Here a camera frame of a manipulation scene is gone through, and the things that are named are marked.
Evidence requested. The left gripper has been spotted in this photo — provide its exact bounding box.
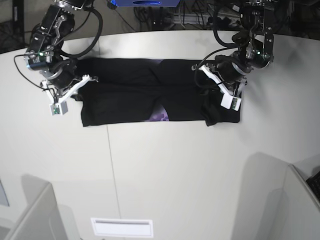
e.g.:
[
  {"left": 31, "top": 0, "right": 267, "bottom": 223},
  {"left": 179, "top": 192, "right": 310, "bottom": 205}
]
[{"left": 214, "top": 54, "right": 250, "bottom": 88}]

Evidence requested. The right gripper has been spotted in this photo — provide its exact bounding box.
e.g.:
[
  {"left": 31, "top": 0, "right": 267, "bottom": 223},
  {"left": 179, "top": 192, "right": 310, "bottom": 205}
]
[{"left": 41, "top": 58, "right": 78, "bottom": 91}]

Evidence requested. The black T-shirt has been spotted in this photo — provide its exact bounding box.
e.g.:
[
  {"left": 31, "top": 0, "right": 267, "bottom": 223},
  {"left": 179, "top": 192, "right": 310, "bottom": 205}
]
[{"left": 76, "top": 57, "right": 241, "bottom": 127}]

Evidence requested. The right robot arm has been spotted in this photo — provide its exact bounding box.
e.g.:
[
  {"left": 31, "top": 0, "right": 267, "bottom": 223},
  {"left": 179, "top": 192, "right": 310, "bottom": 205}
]
[{"left": 15, "top": 0, "right": 104, "bottom": 90}]

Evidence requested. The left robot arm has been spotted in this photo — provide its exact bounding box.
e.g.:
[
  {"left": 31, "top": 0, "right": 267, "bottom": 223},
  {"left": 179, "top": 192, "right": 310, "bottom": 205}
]
[{"left": 195, "top": 0, "right": 281, "bottom": 91}]

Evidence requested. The blue box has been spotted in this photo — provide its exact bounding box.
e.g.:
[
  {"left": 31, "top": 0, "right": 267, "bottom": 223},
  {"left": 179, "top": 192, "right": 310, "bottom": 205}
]
[{"left": 110, "top": 0, "right": 180, "bottom": 7}]

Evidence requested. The black keyboard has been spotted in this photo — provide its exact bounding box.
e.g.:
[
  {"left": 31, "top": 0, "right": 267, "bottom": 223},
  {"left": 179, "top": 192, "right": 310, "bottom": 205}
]
[{"left": 306, "top": 172, "right": 320, "bottom": 200}]

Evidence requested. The grey partition panel left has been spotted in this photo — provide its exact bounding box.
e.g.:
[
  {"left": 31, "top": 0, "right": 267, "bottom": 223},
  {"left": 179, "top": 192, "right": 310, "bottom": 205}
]
[{"left": 0, "top": 175, "right": 68, "bottom": 240}]

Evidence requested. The grey partition panel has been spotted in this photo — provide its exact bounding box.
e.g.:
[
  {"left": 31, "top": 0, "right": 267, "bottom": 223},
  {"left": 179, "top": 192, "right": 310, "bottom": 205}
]
[
  {"left": 0, "top": 175, "right": 68, "bottom": 240},
  {"left": 281, "top": 165, "right": 320, "bottom": 240}
]

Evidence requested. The grey partition panel right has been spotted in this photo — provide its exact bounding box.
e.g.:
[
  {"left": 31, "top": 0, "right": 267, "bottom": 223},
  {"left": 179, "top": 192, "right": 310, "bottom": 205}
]
[{"left": 281, "top": 165, "right": 320, "bottom": 240}]

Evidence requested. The white table slot plate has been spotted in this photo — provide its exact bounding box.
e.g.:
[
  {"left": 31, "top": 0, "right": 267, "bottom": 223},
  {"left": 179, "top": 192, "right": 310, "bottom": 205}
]
[{"left": 91, "top": 218, "right": 154, "bottom": 238}]

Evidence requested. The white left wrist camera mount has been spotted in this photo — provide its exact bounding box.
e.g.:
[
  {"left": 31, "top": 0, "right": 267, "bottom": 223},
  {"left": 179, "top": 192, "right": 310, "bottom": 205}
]
[{"left": 191, "top": 61, "right": 253, "bottom": 111}]

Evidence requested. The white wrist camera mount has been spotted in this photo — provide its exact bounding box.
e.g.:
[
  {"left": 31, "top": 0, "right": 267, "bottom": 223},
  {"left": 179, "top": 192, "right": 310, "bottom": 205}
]
[
  {"left": 191, "top": 61, "right": 253, "bottom": 111},
  {"left": 40, "top": 74, "right": 99, "bottom": 116}
]

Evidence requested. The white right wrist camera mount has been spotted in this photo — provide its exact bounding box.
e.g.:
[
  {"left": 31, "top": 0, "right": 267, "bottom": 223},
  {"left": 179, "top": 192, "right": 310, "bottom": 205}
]
[{"left": 40, "top": 74, "right": 99, "bottom": 116}]

